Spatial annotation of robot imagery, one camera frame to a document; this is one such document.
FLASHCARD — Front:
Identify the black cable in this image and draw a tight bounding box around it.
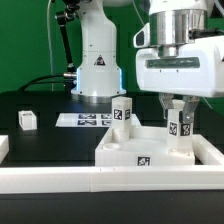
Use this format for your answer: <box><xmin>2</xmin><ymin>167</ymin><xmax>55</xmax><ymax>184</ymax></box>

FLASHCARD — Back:
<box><xmin>18</xmin><ymin>73</ymin><xmax>68</xmax><ymax>93</ymax></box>

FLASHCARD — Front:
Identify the white marker base plate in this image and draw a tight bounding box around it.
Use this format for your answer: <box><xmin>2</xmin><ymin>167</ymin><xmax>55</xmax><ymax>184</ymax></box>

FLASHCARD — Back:
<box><xmin>55</xmin><ymin>112</ymin><xmax>142</xmax><ymax>128</ymax></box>

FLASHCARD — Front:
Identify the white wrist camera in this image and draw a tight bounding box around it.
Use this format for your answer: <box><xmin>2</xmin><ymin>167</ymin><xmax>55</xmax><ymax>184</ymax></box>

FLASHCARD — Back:
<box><xmin>133</xmin><ymin>23</ymin><xmax>150</xmax><ymax>48</ymax></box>

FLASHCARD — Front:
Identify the white square table top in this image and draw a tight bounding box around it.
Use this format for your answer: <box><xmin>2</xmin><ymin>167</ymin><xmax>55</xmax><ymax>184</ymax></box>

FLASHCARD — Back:
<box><xmin>95</xmin><ymin>125</ymin><xmax>195</xmax><ymax>167</ymax></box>

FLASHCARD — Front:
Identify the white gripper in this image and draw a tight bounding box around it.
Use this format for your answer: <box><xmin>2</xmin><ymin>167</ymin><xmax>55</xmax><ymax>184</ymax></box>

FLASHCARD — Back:
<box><xmin>136</xmin><ymin>36</ymin><xmax>224</xmax><ymax>124</ymax></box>

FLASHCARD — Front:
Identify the thin grey cable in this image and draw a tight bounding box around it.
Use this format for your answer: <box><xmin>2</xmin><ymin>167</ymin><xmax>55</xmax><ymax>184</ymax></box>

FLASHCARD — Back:
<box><xmin>130</xmin><ymin>0</ymin><xmax>149</xmax><ymax>28</ymax></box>

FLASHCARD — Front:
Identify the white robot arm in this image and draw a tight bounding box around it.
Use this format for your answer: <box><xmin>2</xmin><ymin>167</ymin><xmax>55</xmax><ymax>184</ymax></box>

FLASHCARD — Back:
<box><xmin>73</xmin><ymin>0</ymin><xmax>224</xmax><ymax>123</ymax></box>

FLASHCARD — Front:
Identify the white U-shaped fence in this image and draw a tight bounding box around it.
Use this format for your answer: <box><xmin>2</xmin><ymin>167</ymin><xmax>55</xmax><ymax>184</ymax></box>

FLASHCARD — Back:
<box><xmin>0</xmin><ymin>135</ymin><xmax>224</xmax><ymax>194</ymax></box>

